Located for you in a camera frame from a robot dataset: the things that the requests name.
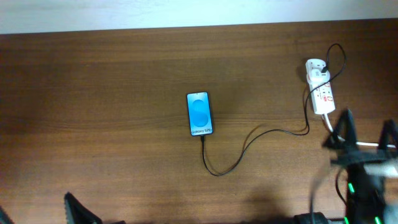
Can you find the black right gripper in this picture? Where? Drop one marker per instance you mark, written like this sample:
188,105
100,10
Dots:
358,154

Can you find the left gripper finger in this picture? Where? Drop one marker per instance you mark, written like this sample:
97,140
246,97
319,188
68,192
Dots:
76,213
4,218

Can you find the blue Samsung Galaxy smartphone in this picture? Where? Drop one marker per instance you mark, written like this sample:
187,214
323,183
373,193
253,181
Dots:
199,114

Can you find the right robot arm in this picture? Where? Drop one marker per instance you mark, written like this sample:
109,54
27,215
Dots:
365,202

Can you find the white USB charger plug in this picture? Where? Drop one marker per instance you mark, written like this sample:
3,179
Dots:
315,76

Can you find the white power strip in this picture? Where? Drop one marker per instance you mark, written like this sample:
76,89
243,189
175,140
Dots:
322,97

